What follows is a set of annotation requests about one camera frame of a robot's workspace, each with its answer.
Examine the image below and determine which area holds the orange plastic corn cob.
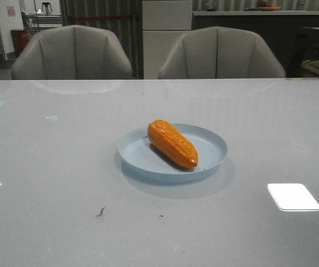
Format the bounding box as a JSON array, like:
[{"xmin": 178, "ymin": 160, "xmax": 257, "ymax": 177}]
[{"xmin": 148, "ymin": 120, "xmax": 199, "ymax": 168}]

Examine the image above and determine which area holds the light blue round plate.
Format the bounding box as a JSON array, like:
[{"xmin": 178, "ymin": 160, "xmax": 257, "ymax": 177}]
[{"xmin": 118, "ymin": 123, "xmax": 228, "ymax": 184}]

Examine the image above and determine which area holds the right beige upholstered chair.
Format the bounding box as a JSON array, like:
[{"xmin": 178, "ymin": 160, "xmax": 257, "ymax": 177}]
[{"xmin": 158, "ymin": 26, "xmax": 286, "ymax": 80}]

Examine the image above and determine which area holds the beige upholstered chair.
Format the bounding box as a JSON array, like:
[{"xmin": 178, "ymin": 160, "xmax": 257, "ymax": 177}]
[
  {"xmin": 11, "ymin": 25, "xmax": 132, "ymax": 80},
  {"xmin": 158, "ymin": 26, "xmax": 286, "ymax": 80}
]

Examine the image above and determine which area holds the white cabinet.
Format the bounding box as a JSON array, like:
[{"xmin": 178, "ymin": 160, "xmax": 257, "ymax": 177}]
[{"xmin": 142, "ymin": 1, "xmax": 193, "ymax": 80}]

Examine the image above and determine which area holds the left beige upholstered chair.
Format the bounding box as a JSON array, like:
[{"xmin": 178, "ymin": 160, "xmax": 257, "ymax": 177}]
[{"xmin": 11, "ymin": 25, "xmax": 132, "ymax": 80}]

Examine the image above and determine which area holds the red barrier belt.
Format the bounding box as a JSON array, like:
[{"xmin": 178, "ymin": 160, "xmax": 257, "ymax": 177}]
[{"xmin": 71, "ymin": 14, "xmax": 134, "ymax": 22}]

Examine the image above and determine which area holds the fruit bowl on counter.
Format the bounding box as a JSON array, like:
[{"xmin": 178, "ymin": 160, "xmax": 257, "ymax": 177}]
[{"xmin": 256, "ymin": 0, "xmax": 281, "ymax": 11}]

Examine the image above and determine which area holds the dark counter with light top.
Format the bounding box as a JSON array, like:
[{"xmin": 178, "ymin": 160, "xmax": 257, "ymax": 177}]
[{"xmin": 192, "ymin": 11, "xmax": 319, "ymax": 77}]

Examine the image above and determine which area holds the red bin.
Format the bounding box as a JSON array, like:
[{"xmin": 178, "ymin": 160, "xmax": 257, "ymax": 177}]
[{"xmin": 11, "ymin": 29, "xmax": 28, "ymax": 56}]

